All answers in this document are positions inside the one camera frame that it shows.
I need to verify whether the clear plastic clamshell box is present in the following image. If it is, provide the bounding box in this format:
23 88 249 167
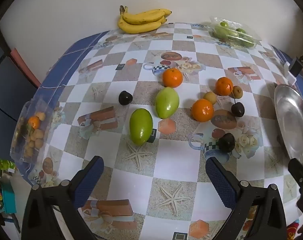
209 16 263 49

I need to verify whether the teal box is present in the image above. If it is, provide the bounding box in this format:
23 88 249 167
2 189 17 214

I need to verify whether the clear plastic fruit bag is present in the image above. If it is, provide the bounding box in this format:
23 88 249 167
10 97 59 164

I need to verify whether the yellow banana bunch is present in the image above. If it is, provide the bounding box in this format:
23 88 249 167
118 5 172 34

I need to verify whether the orange mandarin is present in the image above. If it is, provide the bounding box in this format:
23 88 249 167
162 68 183 88
215 77 234 96
191 99 214 122

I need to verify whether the black power adapter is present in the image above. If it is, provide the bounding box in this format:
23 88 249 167
290 58 303 77

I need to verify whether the group of green jujubes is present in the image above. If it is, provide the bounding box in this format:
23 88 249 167
215 21 257 48

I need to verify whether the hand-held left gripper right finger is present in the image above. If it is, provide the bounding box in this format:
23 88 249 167
206 156 287 240

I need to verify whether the bunch of bagged longans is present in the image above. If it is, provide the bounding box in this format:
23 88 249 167
24 112 46 158

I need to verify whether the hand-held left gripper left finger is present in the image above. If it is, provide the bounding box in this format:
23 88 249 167
22 156 104 240

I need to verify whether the small bagged orange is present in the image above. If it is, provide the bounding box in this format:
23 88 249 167
28 116 41 130

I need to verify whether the dark cabinet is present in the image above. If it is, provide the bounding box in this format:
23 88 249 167
0 34 38 160

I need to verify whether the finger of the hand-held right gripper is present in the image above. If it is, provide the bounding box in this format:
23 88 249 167
288 158 303 190

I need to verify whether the checked printed tablecloth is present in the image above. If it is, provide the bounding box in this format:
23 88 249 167
29 22 303 240

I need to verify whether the round steel plate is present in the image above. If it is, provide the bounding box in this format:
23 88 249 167
274 83 303 164

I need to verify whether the green foil packet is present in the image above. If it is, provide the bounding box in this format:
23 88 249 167
0 155 16 173

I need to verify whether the brown longan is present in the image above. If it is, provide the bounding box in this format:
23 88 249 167
203 91 217 105
232 85 243 99

